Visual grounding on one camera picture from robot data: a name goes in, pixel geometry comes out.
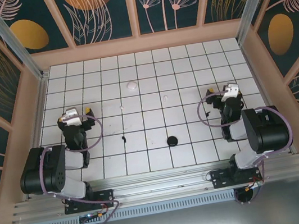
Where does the white earbud charging case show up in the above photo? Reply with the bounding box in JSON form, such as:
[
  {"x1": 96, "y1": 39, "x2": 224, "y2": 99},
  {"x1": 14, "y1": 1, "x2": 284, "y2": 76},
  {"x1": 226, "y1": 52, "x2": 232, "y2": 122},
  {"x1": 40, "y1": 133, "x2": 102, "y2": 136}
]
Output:
[{"x1": 126, "y1": 79, "x2": 139, "y2": 92}]

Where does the black round earbud case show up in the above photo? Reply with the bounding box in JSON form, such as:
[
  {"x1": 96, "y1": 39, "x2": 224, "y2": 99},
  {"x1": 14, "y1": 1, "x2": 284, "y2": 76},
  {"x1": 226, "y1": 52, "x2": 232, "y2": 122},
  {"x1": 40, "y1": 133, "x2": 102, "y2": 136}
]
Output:
[{"x1": 166, "y1": 135, "x2": 179, "y2": 148}]

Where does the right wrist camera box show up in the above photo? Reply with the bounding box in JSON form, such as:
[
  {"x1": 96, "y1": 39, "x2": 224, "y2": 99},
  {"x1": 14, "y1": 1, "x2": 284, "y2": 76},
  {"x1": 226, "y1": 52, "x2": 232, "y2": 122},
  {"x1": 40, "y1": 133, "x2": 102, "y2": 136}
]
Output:
[{"x1": 218, "y1": 81, "x2": 243, "y2": 103}]

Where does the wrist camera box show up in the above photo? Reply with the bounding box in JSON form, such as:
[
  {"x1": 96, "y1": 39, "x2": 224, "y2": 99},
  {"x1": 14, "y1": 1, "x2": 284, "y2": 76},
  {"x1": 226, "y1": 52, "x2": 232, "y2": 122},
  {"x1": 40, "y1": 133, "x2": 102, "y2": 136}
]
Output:
[
  {"x1": 218, "y1": 81, "x2": 243, "y2": 103},
  {"x1": 61, "y1": 107, "x2": 81, "y2": 128}
]

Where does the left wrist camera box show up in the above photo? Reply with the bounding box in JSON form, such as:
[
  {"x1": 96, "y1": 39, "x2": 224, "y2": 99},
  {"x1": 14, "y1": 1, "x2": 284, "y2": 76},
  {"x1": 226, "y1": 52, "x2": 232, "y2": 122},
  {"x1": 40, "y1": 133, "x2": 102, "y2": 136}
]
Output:
[{"x1": 61, "y1": 107, "x2": 81, "y2": 128}]

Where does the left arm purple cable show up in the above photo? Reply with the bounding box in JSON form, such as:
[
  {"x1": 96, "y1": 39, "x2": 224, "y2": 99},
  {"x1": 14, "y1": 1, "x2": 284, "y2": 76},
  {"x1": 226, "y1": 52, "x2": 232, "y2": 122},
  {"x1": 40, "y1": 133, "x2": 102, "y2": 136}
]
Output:
[{"x1": 32, "y1": 110, "x2": 122, "y2": 224}]

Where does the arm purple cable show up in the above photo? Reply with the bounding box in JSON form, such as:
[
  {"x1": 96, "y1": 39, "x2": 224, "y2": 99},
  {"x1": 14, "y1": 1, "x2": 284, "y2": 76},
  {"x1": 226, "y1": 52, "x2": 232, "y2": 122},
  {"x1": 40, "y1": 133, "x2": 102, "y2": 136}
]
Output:
[
  {"x1": 32, "y1": 110, "x2": 122, "y2": 224},
  {"x1": 194, "y1": 81, "x2": 299, "y2": 194}
]

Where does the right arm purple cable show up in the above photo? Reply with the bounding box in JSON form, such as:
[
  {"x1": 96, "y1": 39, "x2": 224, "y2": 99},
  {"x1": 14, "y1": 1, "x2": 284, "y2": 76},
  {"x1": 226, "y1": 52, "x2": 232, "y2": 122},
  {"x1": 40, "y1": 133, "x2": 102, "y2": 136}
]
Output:
[{"x1": 194, "y1": 81, "x2": 299, "y2": 194}]

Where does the aluminium side rail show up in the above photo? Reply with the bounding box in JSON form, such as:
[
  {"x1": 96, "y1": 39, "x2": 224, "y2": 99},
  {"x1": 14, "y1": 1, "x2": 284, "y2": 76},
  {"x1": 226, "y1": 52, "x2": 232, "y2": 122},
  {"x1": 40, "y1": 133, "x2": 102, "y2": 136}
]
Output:
[
  {"x1": 20, "y1": 72, "x2": 58, "y2": 150},
  {"x1": 236, "y1": 31, "x2": 298, "y2": 160}
]

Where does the small controller board with wires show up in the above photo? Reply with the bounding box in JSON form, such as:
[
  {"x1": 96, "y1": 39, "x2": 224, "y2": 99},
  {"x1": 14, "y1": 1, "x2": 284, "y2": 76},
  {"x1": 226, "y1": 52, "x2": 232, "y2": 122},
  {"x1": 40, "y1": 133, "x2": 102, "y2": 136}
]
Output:
[
  {"x1": 78, "y1": 210, "x2": 106, "y2": 224},
  {"x1": 244, "y1": 179, "x2": 266, "y2": 191}
]

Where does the aluminium frame post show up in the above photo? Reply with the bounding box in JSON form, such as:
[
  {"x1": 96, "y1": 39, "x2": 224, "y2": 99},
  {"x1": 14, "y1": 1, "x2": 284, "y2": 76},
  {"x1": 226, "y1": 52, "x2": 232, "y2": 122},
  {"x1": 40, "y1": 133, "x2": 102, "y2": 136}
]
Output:
[
  {"x1": 0, "y1": 0, "x2": 48, "y2": 86},
  {"x1": 230, "y1": 0, "x2": 291, "y2": 46}
]

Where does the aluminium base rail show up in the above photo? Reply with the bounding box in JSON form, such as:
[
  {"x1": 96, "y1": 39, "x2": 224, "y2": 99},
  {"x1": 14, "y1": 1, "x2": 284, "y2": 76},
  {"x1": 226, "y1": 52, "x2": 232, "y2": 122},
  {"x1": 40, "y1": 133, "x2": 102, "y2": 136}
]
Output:
[{"x1": 8, "y1": 147, "x2": 299, "y2": 224}]

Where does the slotted grey cable tray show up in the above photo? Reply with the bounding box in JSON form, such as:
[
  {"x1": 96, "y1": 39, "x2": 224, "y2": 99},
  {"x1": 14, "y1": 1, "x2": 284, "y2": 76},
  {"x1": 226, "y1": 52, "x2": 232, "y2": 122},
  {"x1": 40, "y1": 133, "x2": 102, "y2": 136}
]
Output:
[{"x1": 24, "y1": 189, "x2": 238, "y2": 224}]

